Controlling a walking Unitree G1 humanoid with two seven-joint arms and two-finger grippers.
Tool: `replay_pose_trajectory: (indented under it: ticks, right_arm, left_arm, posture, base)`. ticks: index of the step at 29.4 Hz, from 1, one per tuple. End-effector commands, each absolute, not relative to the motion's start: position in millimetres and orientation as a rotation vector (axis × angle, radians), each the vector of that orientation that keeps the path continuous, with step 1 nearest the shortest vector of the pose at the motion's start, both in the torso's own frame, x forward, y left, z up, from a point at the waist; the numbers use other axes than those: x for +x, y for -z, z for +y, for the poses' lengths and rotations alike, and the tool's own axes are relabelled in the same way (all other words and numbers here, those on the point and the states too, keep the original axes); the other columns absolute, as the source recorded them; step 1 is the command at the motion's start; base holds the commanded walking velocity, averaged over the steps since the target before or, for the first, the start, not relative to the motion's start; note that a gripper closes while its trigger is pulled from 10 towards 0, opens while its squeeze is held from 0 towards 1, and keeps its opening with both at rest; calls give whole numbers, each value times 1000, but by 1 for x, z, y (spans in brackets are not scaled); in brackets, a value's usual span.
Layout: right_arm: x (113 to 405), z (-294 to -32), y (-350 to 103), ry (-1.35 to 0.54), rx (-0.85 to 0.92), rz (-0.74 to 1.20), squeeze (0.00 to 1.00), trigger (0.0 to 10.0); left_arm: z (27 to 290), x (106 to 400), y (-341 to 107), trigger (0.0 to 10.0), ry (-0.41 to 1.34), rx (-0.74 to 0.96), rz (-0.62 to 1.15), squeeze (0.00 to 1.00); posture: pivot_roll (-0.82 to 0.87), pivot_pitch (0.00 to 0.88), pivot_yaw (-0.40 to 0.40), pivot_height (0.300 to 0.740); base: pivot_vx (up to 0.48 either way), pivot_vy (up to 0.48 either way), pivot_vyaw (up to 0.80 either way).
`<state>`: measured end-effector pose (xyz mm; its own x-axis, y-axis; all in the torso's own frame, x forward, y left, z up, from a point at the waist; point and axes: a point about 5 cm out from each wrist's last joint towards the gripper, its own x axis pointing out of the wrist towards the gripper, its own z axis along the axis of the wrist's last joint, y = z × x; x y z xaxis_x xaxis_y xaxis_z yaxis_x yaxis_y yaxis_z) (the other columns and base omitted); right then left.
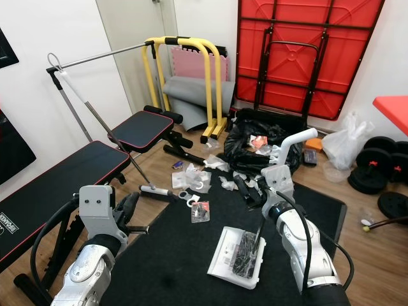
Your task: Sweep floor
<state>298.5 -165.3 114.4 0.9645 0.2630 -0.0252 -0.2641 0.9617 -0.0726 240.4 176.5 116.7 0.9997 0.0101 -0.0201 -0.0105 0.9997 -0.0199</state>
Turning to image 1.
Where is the black framed window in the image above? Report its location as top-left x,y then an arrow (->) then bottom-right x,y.
0,29 -> 20,68

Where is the black wall panel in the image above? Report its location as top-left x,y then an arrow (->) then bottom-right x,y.
0,110 -> 37,186

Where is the grey rolled mat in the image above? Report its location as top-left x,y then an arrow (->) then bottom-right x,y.
163,76 -> 233,128

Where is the crumpled clear plastic wrapper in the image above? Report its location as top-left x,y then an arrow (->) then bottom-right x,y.
220,175 -> 240,192

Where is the red plastic table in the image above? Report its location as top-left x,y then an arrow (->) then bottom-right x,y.
373,96 -> 408,136

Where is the orange cardboard box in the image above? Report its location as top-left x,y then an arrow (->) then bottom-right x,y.
305,139 -> 326,152

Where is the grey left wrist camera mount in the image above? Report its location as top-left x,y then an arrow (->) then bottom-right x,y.
79,185 -> 129,256

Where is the clear plastic bowl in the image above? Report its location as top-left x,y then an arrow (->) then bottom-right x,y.
322,161 -> 351,184

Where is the clear wrapper with white ring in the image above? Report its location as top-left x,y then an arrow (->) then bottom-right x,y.
180,164 -> 211,192

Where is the dark bar with yellow tip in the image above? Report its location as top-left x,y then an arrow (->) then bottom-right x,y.
360,217 -> 408,231

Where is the white double ring piece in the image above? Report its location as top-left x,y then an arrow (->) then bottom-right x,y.
177,189 -> 198,201

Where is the black floor mat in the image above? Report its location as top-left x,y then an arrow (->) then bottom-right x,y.
102,171 -> 348,306

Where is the white plastic bag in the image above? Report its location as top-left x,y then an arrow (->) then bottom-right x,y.
322,113 -> 375,170

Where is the yellow dip bar stand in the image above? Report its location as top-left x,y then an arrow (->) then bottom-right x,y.
143,36 -> 230,144

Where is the red black small packet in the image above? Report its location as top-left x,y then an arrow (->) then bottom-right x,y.
191,201 -> 211,224

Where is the black weight plate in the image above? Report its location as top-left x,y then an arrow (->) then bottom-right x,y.
377,191 -> 408,221
386,139 -> 408,176
347,148 -> 390,195

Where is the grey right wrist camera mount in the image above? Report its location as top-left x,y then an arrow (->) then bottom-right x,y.
260,164 -> 294,197

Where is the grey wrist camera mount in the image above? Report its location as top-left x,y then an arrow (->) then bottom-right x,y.
79,185 -> 129,256
260,164 -> 294,197

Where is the black garbage bag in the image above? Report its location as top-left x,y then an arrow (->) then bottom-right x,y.
223,116 -> 303,179

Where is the red folded table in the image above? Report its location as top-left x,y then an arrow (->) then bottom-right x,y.
235,0 -> 386,122

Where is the pink foam mat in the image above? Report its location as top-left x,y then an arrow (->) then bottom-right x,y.
169,47 -> 230,82

